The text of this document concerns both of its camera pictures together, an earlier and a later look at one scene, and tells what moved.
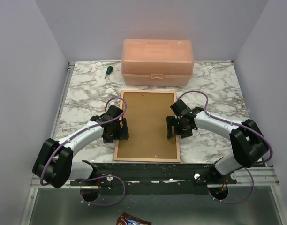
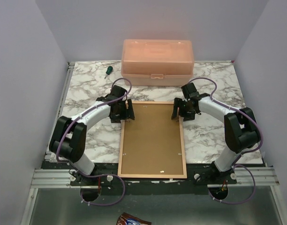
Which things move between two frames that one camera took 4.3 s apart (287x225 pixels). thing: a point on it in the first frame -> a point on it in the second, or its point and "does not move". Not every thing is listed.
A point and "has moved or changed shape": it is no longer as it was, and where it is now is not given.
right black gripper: x=171 y=121 -> x=187 y=116
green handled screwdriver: x=109 y=70 does not move
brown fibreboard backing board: x=147 y=113 has moved or changed shape
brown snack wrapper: x=126 y=219 does not move
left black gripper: x=122 y=133 -> x=117 y=119
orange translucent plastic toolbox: x=157 y=62 does not move
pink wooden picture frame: x=146 y=114 has moved or changed shape
